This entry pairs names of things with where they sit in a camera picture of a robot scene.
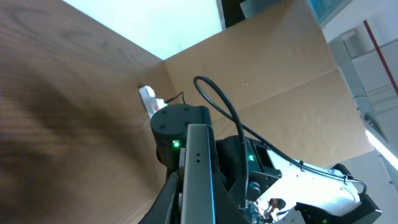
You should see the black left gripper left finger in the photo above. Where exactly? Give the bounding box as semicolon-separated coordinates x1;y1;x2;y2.
139;172;178;224

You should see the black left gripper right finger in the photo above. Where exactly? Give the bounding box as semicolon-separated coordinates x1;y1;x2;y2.
212;173;249;224

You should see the bronze Galaxy smartphone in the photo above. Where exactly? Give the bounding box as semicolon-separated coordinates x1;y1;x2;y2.
180;124;216;224

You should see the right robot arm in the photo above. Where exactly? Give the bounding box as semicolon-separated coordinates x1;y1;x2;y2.
143;104;382;223

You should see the white power strip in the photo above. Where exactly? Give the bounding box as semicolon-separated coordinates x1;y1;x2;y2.
139;86;167;118

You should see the brown cardboard sheet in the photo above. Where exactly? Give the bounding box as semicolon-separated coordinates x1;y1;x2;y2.
152;0;372;167

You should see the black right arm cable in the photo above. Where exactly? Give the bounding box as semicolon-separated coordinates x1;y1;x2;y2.
193;75;368;200

